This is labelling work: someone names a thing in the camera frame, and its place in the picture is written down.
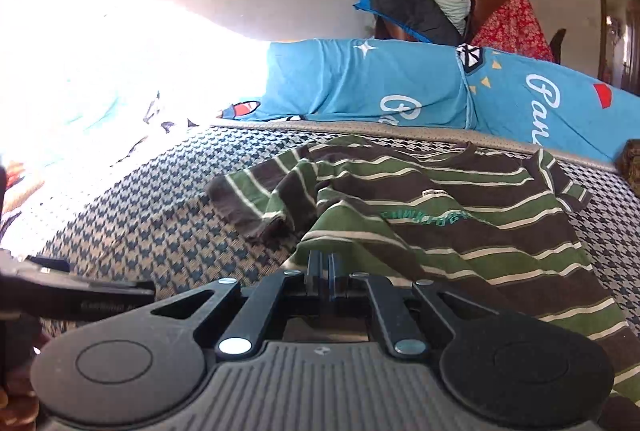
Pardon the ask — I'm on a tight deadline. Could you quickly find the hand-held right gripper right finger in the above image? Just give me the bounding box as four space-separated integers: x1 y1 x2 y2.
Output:
327 253 501 357

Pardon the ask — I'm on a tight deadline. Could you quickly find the brown patterned cloth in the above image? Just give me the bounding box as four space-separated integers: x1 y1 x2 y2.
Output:
616 138 640 198

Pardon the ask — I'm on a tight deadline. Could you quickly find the person's left hand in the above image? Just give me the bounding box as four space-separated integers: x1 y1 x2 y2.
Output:
0 383 40 427

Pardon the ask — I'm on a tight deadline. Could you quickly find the green brown striped shirt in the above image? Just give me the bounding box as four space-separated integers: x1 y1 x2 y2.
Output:
207 135 640 412

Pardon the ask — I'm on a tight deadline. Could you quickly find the wooden door frame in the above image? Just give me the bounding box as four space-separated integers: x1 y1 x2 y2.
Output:
598 0 640 86

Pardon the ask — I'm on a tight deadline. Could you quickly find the blue pillow with white lettering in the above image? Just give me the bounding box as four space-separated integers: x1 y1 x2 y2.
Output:
460 45 640 164

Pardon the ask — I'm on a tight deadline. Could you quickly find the blue pillow with star print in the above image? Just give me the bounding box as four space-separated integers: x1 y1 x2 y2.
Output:
217 38 475 130

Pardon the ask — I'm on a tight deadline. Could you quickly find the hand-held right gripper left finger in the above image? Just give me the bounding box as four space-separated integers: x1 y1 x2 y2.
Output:
149 252 325 359

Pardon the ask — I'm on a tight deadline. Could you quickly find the houndstooth bed sheet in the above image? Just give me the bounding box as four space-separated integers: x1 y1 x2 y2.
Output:
0 124 640 362

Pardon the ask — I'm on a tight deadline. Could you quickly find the red floral cloth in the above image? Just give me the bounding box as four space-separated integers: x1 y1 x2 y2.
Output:
469 0 557 63

